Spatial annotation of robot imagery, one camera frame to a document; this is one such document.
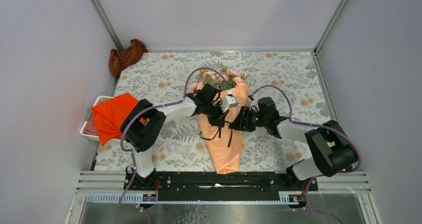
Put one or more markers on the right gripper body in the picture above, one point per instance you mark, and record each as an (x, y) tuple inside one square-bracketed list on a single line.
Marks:
[(261, 120)]

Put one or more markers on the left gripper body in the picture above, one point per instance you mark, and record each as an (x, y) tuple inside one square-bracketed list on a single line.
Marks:
[(213, 112)]

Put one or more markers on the dark brown ribbon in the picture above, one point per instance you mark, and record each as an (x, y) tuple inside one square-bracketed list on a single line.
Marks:
[(217, 130)]

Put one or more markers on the pink fake flower bunch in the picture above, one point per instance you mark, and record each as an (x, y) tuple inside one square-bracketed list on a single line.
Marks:
[(230, 79)]

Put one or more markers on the peach wrapping paper sheet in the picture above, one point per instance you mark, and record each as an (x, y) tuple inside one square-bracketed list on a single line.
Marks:
[(225, 151)]

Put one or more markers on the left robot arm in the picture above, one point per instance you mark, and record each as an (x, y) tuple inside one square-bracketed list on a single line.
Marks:
[(142, 126)]

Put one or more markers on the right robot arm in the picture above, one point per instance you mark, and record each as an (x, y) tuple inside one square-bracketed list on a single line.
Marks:
[(331, 151)]

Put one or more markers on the floral patterned table mat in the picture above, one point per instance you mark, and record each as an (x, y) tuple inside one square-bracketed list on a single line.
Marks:
[(289, 78)]

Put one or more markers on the brown cloth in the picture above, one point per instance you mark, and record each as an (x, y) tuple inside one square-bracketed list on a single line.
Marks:
[(119, 61)]

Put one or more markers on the orange cloth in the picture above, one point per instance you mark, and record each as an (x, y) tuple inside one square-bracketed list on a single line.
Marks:
[(125, 103)]

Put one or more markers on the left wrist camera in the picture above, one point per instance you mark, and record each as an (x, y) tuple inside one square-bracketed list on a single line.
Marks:
[(228, 102)]

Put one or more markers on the black mounting base rail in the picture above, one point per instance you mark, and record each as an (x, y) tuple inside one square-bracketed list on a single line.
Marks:
[(210, 186)]

